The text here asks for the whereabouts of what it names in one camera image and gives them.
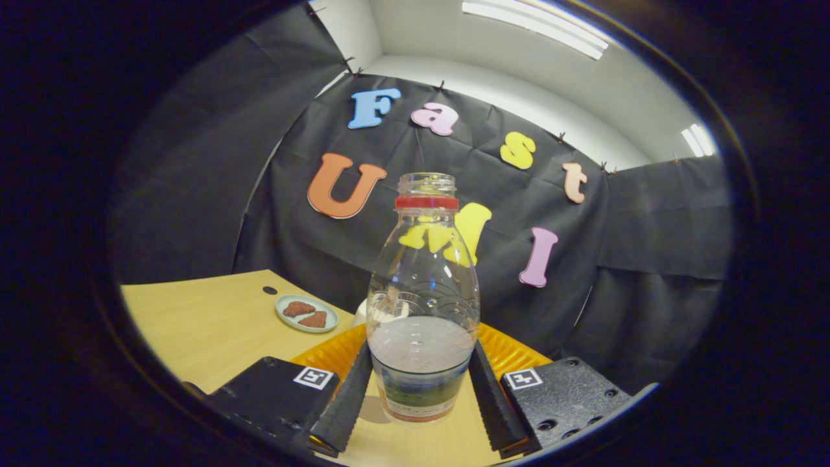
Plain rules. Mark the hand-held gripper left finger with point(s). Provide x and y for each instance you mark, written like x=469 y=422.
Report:
x=347 y=405

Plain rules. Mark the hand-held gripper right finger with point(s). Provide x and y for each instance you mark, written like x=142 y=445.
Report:
x=496 y=405

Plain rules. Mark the clear plastic juice bottle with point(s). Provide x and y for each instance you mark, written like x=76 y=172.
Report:
x=421 y=350

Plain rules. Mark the white toaster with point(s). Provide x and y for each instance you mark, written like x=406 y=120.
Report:
x=360 y=314

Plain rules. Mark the pale green plate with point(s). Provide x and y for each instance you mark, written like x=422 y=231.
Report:
x=285 y=321

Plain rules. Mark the wooden table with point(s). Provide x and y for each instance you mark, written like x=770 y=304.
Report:
x=214 y=337

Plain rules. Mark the small ceiling light panel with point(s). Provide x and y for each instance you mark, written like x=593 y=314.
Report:
x=699 y=140

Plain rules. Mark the long ceiling light panel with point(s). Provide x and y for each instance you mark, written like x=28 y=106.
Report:
x=538 y=26

